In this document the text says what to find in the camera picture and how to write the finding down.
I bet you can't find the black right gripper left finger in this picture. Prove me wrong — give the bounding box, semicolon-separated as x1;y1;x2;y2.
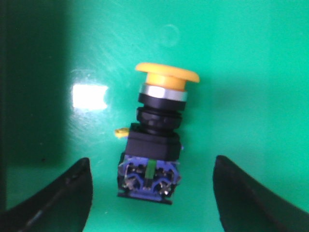
0;158;93;232

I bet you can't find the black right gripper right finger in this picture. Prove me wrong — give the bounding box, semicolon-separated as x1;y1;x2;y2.
213;155;309;232

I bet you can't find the yellow mushroom push button switch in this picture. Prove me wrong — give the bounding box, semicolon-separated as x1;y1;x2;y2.
115;62;200;204

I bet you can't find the green conveyor belt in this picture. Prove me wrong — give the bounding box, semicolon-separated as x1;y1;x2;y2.
0;0;309;232

